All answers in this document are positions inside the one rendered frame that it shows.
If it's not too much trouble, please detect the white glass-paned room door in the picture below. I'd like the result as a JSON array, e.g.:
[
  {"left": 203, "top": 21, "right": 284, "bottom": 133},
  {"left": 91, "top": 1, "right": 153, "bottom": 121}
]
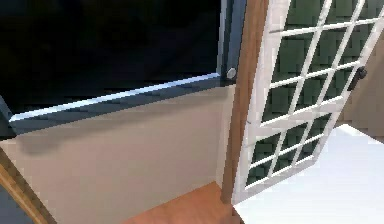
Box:
[{"left": 231, "top": 0, "right": 384, "bottom": 206}]

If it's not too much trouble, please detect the brown wooden curved furniture edge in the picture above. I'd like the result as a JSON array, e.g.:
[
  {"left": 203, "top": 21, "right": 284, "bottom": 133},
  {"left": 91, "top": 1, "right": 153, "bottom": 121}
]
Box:
[{"left": 0, "top": 146, "right": 58, "bottom": 224}]

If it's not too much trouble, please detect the dark window with grey frame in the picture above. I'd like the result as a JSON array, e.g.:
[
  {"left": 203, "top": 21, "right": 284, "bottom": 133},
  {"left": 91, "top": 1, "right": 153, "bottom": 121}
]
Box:
[{"left": 0, "top": 0, "right": 248, "bottom": 140}]

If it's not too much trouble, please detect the black door handle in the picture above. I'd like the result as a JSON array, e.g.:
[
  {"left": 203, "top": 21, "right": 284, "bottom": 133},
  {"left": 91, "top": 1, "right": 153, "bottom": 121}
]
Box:
[{"left": 347, "top": 65, "right": 368, "bottom": 92}]

